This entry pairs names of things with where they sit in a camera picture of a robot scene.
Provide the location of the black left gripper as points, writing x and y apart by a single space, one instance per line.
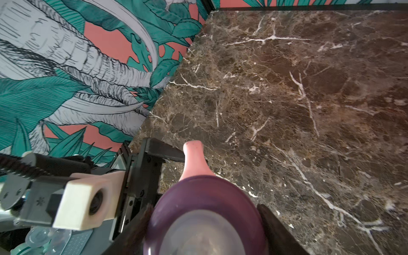
141 180

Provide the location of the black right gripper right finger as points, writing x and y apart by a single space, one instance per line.
280 240

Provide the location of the spare teal baby bottle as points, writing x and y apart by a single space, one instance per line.
43 241

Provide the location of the purple collar with nipple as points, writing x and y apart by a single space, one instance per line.
205 215

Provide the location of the black enclosure frame post left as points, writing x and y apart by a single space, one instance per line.
209 5

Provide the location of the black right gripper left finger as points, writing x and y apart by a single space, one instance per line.
130 241

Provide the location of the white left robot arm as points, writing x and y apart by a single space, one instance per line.
23 171

